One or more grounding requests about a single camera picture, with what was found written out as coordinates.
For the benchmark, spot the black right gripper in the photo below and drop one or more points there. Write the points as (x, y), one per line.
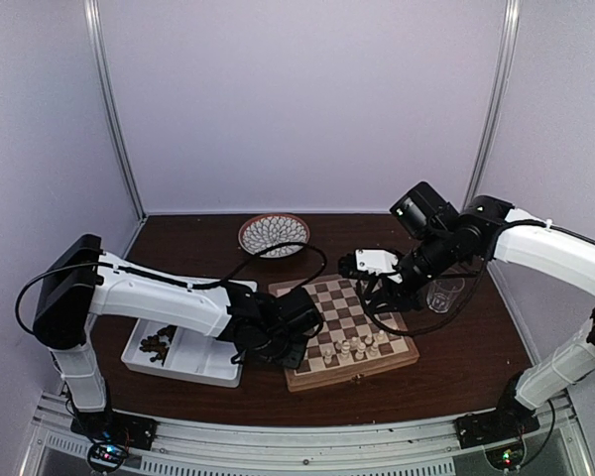
(402, 299)

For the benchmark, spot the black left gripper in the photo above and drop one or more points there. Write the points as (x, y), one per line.
(295, 359)

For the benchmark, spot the white chess king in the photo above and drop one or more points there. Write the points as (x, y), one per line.
(345, 353)

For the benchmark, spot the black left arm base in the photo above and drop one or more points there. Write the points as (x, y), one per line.
(112, 436)

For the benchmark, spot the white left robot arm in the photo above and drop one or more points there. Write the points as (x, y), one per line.
(217, 323)

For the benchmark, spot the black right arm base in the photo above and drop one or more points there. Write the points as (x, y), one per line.
(500, 431)

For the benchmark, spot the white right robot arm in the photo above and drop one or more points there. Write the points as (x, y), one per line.
(519, 238)

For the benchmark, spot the wooden chess board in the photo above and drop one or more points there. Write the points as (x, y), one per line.
(343, 318)

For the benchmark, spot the pile of dark chess pieces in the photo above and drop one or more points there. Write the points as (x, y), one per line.
(158, 344)

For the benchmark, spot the clear drinking glass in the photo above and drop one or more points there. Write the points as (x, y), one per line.
(442, 294)

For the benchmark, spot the white compartment tray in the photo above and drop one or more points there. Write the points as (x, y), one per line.
(192, 357)

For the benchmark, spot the floral patterned ceramic plate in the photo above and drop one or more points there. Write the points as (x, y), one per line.
(268, 230)

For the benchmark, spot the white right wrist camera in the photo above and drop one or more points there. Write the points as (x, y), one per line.
(365, 263)

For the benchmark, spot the aluminium corner post right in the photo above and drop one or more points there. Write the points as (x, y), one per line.
(503, 69)

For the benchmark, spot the aluminium corner post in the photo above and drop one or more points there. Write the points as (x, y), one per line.
(112, 119)
(503, 69)

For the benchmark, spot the aluminium corner post left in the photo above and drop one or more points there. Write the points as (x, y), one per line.
(112, 119)

